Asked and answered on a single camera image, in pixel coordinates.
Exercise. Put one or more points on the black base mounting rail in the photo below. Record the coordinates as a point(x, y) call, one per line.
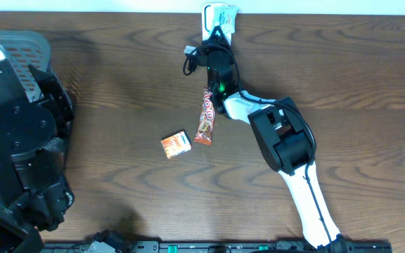
point(207, 247)

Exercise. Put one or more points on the orange snack box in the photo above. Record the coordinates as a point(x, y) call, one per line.
point(176, 144)

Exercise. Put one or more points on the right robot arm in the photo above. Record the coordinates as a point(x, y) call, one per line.
point(285, 140)

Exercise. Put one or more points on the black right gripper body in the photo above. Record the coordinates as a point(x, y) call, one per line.
point(218, 40)

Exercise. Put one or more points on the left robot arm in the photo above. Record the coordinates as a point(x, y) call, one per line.
point(34, 140)

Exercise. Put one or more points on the light blue tissue packet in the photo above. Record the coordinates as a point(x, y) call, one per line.
point(225, 17)

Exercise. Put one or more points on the red Top chocolate bar wrapper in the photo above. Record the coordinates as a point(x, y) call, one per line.
point(205, 130)

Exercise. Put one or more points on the grey plastic mesh basket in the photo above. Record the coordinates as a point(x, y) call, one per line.
point(23, 48)

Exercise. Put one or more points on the white barcode scanner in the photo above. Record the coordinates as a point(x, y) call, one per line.
point(207, 20)

